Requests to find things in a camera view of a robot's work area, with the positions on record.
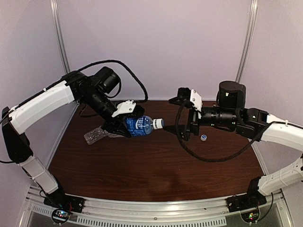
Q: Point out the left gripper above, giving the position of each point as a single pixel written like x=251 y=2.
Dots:
x=117 y=121

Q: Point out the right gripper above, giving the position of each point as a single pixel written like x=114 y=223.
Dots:
x=192 y=123

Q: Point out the blue labelled plastic bottle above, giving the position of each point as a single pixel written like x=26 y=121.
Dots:
x=141 y=126

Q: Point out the clear unlabelled plastic bottle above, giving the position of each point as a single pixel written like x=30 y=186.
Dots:
x=97 y=134

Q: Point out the white cap of clear bottle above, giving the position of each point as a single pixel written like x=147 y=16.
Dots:
x=203 y=137

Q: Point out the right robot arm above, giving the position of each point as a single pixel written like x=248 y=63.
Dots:
x=229 y=114

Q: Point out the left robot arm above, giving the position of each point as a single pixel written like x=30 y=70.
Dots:
x=73 y=87

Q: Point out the left circuit board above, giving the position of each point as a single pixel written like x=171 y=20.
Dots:
x=59 y=216

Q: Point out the circuit board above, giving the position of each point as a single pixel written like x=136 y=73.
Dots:
x=59 y=216
x=250 y=216

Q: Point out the right circuit board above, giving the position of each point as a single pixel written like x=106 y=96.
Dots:
x=250 y=216

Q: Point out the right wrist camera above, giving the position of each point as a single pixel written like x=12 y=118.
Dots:
x=197 y=102

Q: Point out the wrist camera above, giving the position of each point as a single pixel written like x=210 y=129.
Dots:
x=125 y=107
x=197 y=102

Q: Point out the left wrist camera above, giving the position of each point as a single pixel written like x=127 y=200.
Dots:
x=125 y=107

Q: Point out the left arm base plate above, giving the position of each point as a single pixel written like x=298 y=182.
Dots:
x=65 y=202

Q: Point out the right aluminium frame post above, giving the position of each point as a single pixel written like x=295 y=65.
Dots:
x=253 y=12

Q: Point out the aluminium frame post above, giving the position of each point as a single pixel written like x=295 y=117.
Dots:
x=59 y=35
x=253 y=12

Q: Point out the front aluminium rail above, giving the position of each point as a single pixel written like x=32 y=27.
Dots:
x=197 y=213

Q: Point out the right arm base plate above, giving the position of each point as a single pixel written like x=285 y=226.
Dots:
x=244 y=202

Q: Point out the left aluminium frame post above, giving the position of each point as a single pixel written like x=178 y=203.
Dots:
x=59 y=35

